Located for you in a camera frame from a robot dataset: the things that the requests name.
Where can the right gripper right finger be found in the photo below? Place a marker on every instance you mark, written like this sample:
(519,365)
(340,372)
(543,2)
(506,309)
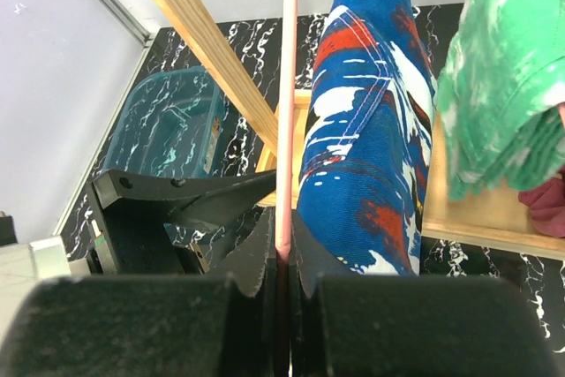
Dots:
(309,261)

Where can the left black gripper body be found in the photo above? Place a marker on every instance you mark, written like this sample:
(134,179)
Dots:
(131,211)

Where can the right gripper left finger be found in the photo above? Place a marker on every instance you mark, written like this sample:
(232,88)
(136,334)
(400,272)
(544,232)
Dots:
(251,319)

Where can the blue patterned trousers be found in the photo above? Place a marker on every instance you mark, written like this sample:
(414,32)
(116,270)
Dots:
(369,138)

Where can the green tie-dye trousers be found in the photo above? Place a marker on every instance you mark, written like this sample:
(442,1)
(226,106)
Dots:
(499,93)

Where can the pink wire hanger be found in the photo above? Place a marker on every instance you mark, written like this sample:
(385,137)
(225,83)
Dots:
(285,134)

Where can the teal transparent plastic bin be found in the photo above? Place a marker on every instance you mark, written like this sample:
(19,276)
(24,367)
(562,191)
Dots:
(170,126)

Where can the wooden clothes rack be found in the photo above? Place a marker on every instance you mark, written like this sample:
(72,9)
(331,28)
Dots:
(495,220)

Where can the maroon tank top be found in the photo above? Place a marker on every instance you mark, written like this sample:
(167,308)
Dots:
(545,204)

